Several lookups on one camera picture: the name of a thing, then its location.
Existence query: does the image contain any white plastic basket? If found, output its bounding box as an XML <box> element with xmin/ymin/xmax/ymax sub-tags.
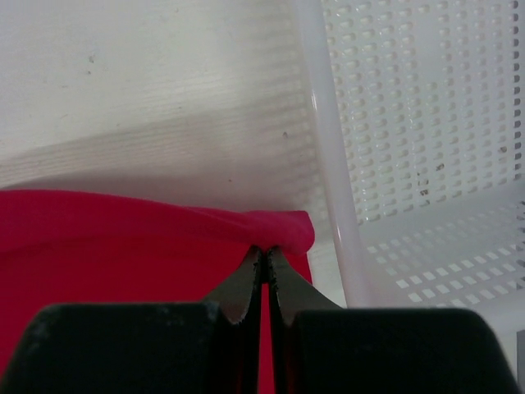
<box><xmin>293</xmin><ymin>1</ymin><xmax>524</xmax><ymax>311</ymax></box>

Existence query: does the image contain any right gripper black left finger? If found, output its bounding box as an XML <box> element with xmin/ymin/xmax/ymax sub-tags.
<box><xmin>1</xmin><ymin>247</ymin><xmax>263</xmax><ymax>393</ymax></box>

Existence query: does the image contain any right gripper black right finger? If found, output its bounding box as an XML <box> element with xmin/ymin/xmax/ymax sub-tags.
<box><xmin>267</xmin><ymin>248</ymin><xmax>518</xmax><ymax>393</ymax></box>

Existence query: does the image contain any red t shirt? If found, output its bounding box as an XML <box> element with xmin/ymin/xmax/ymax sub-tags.
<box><xmin>1</xmin><ymin>190</ymin><xmax>314</xmax><ymax>393</ymax></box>

